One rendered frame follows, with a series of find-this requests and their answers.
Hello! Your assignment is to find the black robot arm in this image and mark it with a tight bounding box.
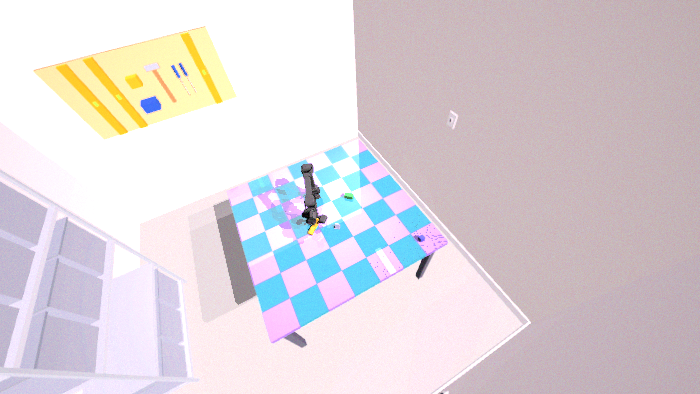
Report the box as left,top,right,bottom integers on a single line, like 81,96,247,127
301,163,321,226

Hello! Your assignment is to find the yellow bar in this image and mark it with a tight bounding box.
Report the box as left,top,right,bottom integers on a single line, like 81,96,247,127
308,218,319,235

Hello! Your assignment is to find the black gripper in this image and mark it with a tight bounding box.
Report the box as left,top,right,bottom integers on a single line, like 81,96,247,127
301,209,327,224

